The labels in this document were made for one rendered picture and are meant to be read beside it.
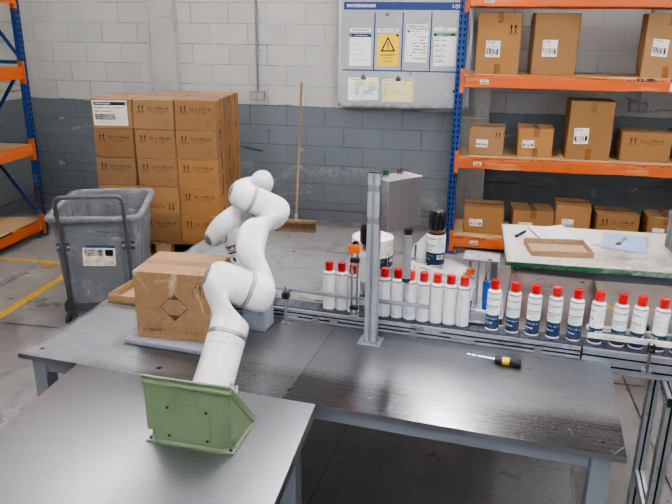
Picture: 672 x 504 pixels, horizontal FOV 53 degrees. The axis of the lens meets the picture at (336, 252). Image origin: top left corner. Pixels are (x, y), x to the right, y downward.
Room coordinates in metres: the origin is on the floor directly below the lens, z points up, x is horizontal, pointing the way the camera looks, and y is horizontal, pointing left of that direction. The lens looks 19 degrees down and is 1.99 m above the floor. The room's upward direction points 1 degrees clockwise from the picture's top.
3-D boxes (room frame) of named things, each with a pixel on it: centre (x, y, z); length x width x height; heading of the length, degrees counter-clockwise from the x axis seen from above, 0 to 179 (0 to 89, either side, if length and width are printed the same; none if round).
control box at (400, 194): (2.41, -0.22, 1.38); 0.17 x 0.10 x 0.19; 128
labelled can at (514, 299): (2.36, -0.68, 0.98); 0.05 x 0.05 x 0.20
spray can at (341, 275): (2.56, -0.03, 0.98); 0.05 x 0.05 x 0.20
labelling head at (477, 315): (2.49, -0.57, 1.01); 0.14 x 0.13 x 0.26; 73
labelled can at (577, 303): (2.29, -0.89, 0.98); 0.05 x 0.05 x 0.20
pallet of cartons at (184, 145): (6.12, 1.52, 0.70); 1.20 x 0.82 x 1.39; 85
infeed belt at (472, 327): (2.52, -0.14, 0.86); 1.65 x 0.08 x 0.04; 73
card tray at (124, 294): (2.80, 0.82, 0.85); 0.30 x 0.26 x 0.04; 73
